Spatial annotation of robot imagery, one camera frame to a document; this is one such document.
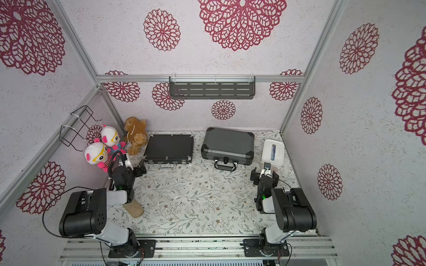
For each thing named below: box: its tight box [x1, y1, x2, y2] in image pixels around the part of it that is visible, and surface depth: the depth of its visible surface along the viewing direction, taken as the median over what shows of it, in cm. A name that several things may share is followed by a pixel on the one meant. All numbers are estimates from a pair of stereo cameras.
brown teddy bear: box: [124, 116, 148, 156], surface depth 112 cm
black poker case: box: [143, 134, 195, 170], surface depth 105 cm
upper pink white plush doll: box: [100, 126, 127, 156], surface depth 96 cm
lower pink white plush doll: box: [84, 137, 111, 173], surface depth 87 cm
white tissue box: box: [261, 139, 286, 173], surface depth 102 cm
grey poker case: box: [200, 127, 255, 172], surface depth 102 cm
